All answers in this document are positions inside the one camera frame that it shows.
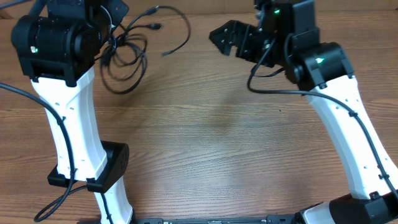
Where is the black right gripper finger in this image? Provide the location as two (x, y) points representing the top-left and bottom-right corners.
(209, 20), (248, 47)
(217, 38), (244, 55)

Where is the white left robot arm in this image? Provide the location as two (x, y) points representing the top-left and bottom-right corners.
(11, 0), (134, 223)

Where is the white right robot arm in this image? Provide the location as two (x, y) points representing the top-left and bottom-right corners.
(209, 0), (397, 223)

